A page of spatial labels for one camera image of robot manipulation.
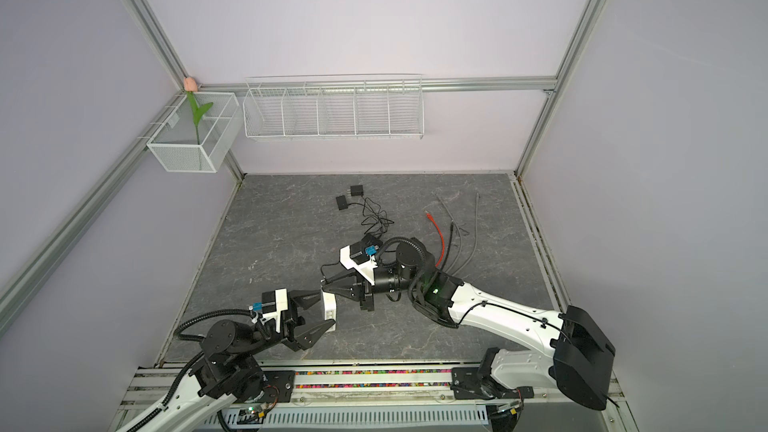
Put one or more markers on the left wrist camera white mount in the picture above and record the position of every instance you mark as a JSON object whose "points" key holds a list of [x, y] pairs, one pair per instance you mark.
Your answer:
{"points": [[272, 307]]}

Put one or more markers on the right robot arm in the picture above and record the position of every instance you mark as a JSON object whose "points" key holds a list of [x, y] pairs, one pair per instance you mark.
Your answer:
{"points": [[569, 350]]}

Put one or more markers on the white mesh box basket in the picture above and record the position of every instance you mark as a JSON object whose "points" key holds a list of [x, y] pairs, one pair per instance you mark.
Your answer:
{"points": [[174, 143]]}

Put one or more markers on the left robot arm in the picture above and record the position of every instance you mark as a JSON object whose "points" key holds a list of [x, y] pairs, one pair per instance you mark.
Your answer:
{"points": [[225, 370]]}

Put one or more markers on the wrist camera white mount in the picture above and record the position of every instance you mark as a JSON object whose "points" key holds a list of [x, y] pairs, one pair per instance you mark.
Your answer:
{"points": [[272, 307], [359, 256]]}

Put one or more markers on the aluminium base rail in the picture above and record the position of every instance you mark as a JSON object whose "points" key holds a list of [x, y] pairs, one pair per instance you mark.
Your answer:
{"points": [[390, 397]]}

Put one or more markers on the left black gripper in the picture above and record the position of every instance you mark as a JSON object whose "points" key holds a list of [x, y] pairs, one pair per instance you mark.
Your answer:
{"points": [[298, 337]]}

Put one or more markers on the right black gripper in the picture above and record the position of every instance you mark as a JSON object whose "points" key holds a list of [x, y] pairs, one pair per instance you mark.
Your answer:
{"points": [[364, 290]]}

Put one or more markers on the white wire wall basket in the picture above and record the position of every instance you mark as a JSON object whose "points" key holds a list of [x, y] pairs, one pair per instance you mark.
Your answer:
{"points": [[334, 106]]}

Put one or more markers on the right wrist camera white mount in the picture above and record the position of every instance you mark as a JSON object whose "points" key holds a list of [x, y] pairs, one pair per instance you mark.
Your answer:
{"points": [[359, 256]]}

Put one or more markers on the black power adapter near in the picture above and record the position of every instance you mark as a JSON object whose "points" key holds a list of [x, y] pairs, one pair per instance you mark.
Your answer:
{"points": [[342, 203]]}

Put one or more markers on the artificial pink tulip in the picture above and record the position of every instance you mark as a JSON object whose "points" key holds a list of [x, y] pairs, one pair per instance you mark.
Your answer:
{"points": [[198, 110]]}

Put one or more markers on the black ribbed network switch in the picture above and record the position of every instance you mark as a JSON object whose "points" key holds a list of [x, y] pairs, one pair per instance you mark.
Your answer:
{"points": [[376, 235]]}

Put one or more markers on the white network switch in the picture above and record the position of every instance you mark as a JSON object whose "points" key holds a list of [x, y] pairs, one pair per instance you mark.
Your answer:
{"points": [[329, 306]]}

